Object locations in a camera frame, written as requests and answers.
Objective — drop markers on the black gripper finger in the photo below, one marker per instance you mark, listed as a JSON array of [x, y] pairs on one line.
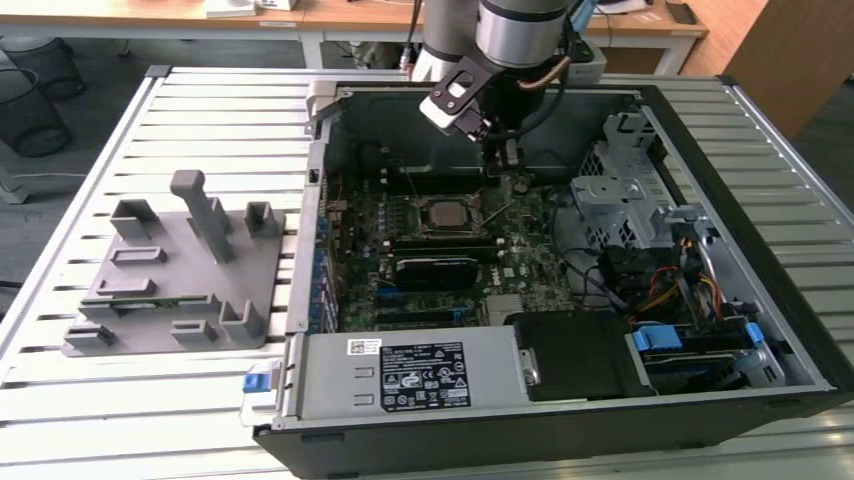
[[493, 150], [514, 170]]

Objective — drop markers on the silver square CPU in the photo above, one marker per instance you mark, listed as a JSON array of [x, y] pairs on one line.
[[447, 212]]

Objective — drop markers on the thin metal locking lever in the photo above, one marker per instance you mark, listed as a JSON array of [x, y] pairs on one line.
[[501, 213], [414, 185]]

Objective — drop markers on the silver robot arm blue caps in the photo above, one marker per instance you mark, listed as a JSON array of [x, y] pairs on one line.
[[521, 35]]

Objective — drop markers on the black RAM slot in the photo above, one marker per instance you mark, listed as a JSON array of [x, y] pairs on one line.
[[434, 176], [434, 187], [441, 244], [441, 253]]

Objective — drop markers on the green motherboard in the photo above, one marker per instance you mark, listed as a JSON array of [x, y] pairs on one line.
[[534, 235]]

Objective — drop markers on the silver metal drive cage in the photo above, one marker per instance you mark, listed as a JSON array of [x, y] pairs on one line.
[[614, 195]]

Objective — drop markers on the black graphics card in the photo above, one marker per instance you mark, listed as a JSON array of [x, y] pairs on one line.
[[434, 274]]

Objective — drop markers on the small silver heatsink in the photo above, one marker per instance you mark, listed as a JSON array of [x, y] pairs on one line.
[[507, 307]]

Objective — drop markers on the black phone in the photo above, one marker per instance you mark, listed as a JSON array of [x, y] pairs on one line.
[[682, 12]]

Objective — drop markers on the black plastic shroud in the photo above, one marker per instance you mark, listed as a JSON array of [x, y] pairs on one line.
[[574, 355]]

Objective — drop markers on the blue disk carrier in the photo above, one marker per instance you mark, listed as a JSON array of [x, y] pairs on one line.
[[657, 339]]

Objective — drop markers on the brown wooden cabinet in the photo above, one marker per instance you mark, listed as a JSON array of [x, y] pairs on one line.
[[794, 60]]

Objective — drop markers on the grey plastic parts rack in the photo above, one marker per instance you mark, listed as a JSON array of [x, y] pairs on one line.
[[254, 280]]

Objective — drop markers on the silver power supply with label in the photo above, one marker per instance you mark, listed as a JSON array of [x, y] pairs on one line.
[[327, 375]]

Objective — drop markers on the black open PC case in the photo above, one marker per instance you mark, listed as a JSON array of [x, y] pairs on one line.
[[467, 450]]

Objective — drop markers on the green RAM stick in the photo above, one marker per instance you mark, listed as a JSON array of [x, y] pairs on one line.
[[170, 301]]

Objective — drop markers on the blue case latch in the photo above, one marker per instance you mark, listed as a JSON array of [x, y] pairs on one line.
[[257, 384]]

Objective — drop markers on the grey metal stand foot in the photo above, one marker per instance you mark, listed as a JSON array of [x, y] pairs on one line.
[[14, 192]]

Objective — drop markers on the white webcam black bracket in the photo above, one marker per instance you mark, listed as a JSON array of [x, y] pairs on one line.
[[449, 107]]

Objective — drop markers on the grey white camera box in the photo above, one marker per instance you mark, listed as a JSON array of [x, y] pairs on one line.
[[586, 67]]

